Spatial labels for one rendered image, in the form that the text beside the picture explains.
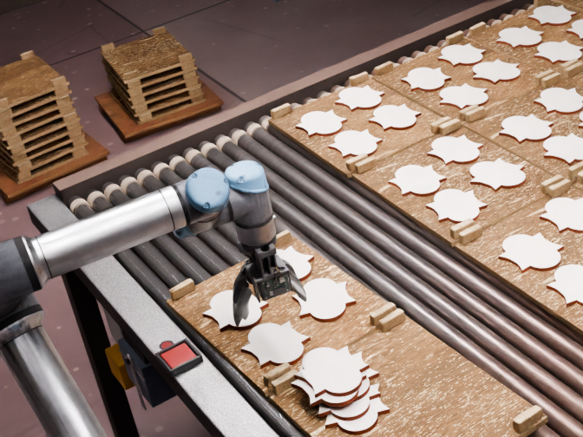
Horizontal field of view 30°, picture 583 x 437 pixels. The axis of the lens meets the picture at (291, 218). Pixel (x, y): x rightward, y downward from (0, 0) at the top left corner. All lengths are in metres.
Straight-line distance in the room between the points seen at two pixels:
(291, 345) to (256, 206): 0.37
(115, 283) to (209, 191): 0.81
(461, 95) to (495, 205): 0.54
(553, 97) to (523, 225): 0.59
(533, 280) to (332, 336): 0.45
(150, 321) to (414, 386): 0.65
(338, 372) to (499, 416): 0.31
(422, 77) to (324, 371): 1.30
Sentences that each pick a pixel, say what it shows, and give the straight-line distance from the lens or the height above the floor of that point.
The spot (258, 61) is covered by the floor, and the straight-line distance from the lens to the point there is 5.69.
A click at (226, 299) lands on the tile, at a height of 0.95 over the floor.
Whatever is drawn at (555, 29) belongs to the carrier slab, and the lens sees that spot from 3.43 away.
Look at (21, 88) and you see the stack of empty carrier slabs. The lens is 4.91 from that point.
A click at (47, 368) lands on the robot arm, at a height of 1.21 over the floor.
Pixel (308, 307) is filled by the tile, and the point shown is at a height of 0.95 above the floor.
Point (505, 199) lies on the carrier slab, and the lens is 2.62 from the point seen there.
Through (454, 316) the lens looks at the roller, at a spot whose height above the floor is 0.91.
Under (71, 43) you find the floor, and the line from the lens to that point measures 6.41.
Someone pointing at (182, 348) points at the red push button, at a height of 0.93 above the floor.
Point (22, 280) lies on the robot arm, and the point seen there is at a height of 1.40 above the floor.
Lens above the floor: 2.38
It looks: 33 degrees down
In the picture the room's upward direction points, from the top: 10 degrees counter-clockwise
